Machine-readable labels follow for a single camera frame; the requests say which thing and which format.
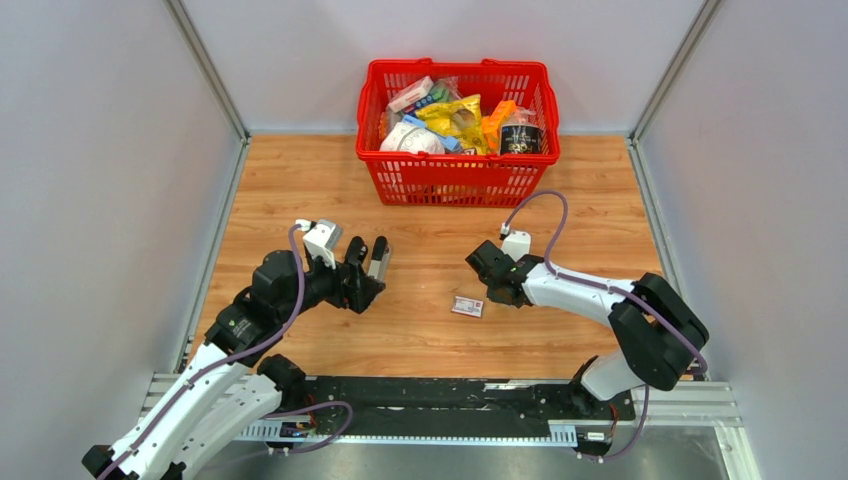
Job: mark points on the black can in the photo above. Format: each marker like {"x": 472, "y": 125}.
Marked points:
{"x": 520, "y": 138}

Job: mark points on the white round package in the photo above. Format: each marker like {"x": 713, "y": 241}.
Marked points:
{"x": 410, "y": 138}

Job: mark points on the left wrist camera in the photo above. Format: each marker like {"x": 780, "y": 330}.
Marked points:
{"x": 320, "y": 240}

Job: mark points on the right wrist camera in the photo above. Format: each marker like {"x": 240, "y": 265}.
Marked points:
{"x": 515, "y": 243}

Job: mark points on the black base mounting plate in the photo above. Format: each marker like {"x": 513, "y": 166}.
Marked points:
{"x": 439, "y": 407}

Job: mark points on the red white staple box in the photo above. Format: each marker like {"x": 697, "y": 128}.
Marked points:
{"x": 467, "y": 306}

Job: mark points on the grey and black stapler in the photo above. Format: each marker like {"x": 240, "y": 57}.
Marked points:
{"x": 380, "y": 258}

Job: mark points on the white pink box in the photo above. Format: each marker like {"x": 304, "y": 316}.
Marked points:
{"x": 410, "y": 94}

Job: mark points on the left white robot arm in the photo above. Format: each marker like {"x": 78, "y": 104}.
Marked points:
{"x": 232, "y": 380}

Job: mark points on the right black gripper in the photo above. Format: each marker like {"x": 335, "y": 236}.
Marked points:
{"x": 490, "y": 295}

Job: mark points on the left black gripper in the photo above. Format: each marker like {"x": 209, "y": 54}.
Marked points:
{"x": 356, "y": 296}

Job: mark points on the yellow snack bag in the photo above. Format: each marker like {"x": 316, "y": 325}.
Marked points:
{"x": 461, "y": 119}

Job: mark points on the orange package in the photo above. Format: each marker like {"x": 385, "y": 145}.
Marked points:
{"x": 491, "y": 125}

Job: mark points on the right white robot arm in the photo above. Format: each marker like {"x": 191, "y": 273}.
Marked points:
{"x": 657, "y": 333}

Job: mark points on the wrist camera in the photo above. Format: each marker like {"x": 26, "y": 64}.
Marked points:
{"x": 515, "y": 243}
{"x": 320, "y": 240}

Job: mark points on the red plastic shopping basket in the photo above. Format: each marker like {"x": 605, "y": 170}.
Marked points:
{"x": 492, "y": 180}

